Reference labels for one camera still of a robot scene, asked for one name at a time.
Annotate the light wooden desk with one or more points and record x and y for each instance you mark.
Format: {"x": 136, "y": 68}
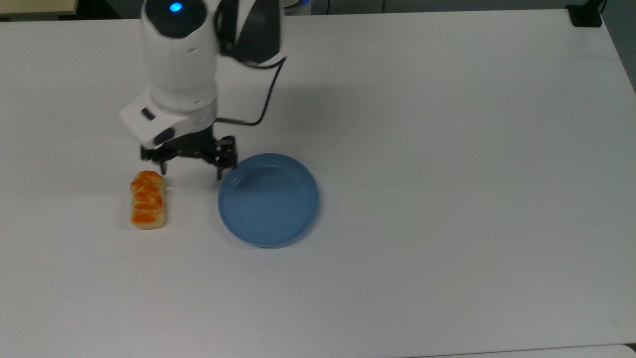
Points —
{"x": 35, "y": 7}

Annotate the blue round plate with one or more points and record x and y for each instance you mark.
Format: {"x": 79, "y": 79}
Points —
{"x": 268, "y": 201}

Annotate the orange glazed bread loaf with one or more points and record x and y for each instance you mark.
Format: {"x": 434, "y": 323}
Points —
{"x": 147, "y": 200}

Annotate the black table clamp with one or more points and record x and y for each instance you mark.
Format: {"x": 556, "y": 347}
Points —
{"x": 585, "y": 14}

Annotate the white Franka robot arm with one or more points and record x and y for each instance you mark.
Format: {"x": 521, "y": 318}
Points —
{"x": 181, "y": 54}

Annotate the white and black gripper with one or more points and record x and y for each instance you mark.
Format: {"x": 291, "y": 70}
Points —
{"x": 156, "y": 124}

